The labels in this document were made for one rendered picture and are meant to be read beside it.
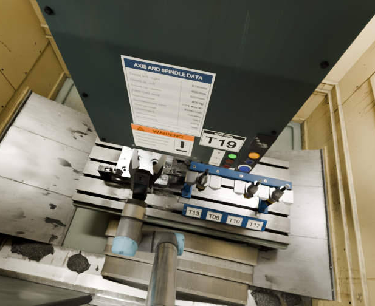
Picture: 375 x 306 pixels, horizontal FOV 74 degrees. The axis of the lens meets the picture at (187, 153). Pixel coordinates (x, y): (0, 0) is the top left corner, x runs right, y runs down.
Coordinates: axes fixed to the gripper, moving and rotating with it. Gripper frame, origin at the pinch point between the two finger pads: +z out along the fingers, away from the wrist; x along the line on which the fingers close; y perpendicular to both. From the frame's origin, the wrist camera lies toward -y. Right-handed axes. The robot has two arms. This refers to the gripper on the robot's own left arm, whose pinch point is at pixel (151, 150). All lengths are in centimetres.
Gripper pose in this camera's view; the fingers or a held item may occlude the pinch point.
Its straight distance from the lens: 89.7
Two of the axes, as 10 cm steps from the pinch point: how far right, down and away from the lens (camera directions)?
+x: 9.8, 2.0, -0.1
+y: -0.8, 4.3, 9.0
